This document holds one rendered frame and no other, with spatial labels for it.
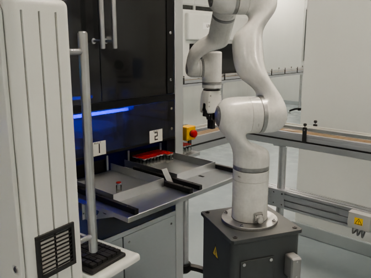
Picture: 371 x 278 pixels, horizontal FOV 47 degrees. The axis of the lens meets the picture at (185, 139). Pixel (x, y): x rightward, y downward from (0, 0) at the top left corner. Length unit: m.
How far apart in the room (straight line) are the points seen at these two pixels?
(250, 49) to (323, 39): 1.81
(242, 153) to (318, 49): 1.91
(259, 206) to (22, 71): 0.84
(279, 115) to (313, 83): 1.85
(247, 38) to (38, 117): 0.71
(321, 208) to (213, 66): 1.23
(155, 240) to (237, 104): 1.07
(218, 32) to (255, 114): 0.47
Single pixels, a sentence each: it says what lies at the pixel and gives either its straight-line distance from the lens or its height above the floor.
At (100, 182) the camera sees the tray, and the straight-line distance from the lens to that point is 1.84.
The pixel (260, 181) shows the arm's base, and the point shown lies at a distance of 1.41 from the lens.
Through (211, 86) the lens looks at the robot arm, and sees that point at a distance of 1.83.
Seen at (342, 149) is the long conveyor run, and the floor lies 0.88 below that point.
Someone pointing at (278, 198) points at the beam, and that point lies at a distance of 2.81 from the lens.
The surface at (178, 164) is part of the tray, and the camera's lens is 2.06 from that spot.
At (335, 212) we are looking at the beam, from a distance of 2.66.
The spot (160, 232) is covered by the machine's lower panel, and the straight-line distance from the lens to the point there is 2.23.
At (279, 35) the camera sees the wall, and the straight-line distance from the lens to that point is 10.88.
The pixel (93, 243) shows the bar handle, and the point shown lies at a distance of 1.24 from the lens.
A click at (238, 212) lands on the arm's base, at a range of 1.45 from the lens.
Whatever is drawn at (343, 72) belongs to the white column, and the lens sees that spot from 3.13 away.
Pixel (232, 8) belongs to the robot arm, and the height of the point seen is 1.56.
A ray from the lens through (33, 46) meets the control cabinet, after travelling 1.02.
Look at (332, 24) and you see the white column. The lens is 3.16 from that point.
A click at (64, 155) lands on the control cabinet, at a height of 1.18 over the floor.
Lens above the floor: 1.45
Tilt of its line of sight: 13 degrees down
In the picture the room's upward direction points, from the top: straight up
